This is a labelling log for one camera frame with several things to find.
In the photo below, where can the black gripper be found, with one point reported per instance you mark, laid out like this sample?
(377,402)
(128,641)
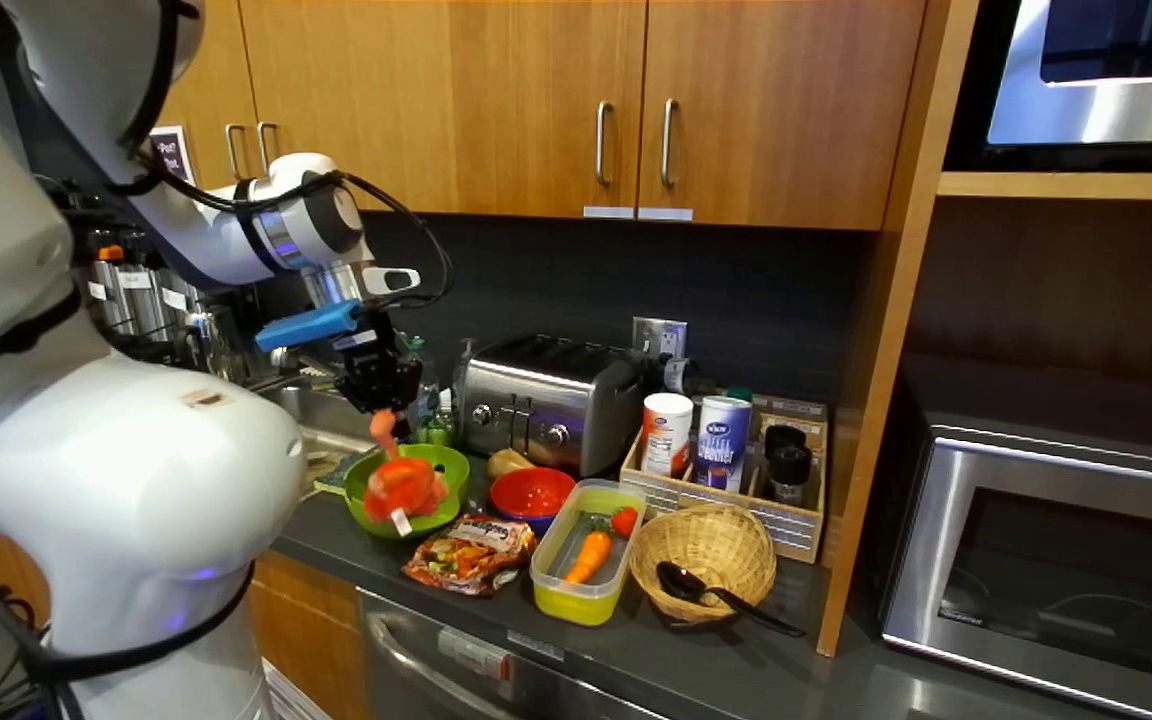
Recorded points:
(381,354)

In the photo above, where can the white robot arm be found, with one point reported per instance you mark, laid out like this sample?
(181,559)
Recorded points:
(108,482)

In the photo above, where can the light green bowl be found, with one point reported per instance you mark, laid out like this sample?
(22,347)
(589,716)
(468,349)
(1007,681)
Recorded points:
(451,464)

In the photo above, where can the tan toy potato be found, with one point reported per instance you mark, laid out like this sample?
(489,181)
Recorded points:
(508,461)

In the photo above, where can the red bowl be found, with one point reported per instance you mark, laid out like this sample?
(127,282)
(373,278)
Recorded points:
(534,498)

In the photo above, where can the orange toy carrot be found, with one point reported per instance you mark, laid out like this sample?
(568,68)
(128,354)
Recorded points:
(585,559)

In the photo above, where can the red toy strawberry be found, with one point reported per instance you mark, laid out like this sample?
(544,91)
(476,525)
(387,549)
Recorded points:
(627,523)

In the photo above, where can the stainless steel sink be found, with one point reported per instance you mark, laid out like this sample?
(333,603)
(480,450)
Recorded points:
(330,455)

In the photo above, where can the silver toaster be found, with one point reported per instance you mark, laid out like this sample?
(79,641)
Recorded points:
(538,402)

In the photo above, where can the colourful snack packet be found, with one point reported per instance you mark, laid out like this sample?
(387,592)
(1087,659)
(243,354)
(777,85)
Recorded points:
(468,553)

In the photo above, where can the wooden base cabinet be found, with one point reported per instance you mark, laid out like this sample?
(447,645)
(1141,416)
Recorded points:
(310,641)

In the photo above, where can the black silver coffee machine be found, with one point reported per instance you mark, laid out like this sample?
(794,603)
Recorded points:
(139,306)

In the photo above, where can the clear container yellow rim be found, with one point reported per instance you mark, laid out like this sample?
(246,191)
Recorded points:
(568,603)

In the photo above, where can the white cup with red lid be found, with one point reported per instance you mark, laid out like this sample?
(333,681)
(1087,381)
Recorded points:
(664,433)

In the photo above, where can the short white label strip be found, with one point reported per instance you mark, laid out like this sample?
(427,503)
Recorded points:
(609,214)
(664,214)

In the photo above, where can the white power plug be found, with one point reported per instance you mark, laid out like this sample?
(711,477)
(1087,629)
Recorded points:
(679,373)

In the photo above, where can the wooden cabinet door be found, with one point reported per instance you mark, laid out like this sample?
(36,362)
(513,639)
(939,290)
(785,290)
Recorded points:
(390,92)
(790,107)
(211,92)
(538,92)

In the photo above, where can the purple white sign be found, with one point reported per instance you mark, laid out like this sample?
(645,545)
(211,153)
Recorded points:
(170,153)

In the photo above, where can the white blue canister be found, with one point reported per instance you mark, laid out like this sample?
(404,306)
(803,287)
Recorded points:
(720,442)

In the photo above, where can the black spoon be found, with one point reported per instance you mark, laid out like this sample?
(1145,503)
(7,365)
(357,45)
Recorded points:
(680,586)

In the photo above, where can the wicker basket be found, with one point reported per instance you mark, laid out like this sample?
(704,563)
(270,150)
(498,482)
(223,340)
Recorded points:
(711,540)

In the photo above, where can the wooden crate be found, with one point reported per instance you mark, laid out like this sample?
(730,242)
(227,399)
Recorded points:
(738,515)

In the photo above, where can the black cups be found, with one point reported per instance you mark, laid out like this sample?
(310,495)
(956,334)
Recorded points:
(790,464)

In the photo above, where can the tall wooden shelf unit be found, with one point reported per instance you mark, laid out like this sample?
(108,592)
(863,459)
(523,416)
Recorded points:
(897,334)

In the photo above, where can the steel microwave oven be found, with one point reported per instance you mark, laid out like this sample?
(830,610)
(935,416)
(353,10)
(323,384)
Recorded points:
(1070,575)

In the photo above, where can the built-in steel oven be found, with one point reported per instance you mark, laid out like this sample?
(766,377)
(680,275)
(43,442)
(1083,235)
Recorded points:
(1098,80)

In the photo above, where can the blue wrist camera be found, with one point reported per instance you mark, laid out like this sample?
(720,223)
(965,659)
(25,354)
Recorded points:
(306,325)

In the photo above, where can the wall power outlet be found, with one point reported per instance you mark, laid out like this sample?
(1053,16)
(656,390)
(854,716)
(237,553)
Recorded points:
(656,338)

